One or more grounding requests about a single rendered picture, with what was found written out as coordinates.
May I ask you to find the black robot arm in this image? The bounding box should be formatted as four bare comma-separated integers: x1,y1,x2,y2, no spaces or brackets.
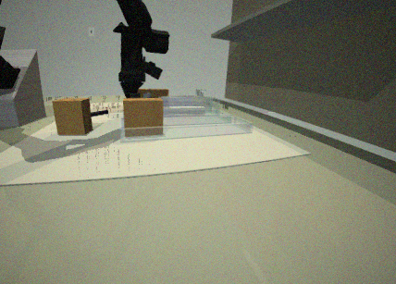
0,0,169,89

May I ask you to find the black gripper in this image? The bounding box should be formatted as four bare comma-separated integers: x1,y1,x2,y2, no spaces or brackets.
118,49,146,99

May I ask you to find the tan rectangular block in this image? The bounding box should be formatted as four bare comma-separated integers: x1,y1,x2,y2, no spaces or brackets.
123,98,164,128

